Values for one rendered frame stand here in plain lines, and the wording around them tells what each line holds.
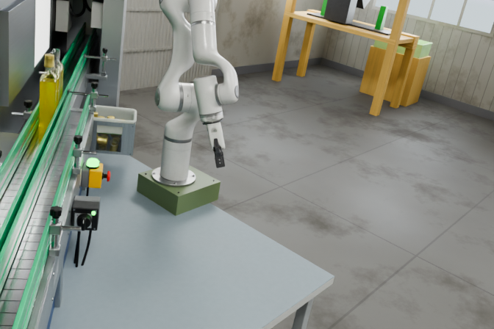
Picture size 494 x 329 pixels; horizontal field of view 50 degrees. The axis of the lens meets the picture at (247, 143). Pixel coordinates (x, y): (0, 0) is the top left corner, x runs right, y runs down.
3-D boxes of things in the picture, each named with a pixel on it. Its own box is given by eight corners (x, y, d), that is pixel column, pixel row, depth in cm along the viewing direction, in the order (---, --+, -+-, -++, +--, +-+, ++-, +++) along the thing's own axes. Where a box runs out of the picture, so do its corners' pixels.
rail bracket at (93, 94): (67, 106, 226) (67, 78, 222) (107, 110, 230) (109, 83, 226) (66, 109, 224) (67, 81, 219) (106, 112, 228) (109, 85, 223)
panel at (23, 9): (43, 48, 271) (45, -20, 258) (49, 49, 271) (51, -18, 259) (-1, 106, 189) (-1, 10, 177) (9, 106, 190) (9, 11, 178)
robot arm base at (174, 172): (172, 164, 242) (176, 126, 235) (204, 178, 232) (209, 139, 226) (142, 175, 227) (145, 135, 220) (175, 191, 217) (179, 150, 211)
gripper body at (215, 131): (222, 118, 186) (228, 149, 188) (221, 114, 196) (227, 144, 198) (201, 122, 186) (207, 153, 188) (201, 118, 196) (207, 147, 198)
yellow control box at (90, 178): (82, 179, 197) (83, 161, 194) (103, 181, 198) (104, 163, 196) (80, 188, 190) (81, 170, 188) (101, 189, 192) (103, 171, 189)
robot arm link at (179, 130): (160, 132, 225) (165, 78, 217) (201, 132, 233) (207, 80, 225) (167, 143, 215) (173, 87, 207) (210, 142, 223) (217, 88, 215)
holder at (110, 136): (74, 136, 251) (76, 106, 246) (133, 141, 257) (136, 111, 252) (70, 150, 236) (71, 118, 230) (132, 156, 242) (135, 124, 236)
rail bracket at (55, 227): (50, 250, 133) (51, 203, 129) (80, 251, 135) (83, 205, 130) (47, 259, 130) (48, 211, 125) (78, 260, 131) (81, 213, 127)
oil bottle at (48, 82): (40, 123, 207) (42, 70, 199) (56, 123, 208) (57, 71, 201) (38, 128, 202) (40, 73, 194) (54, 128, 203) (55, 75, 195)
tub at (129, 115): (87, 121, 250) (87, 103, 247) (135, 125, 255) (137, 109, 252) (83, 135, 234) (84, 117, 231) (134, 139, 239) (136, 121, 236)
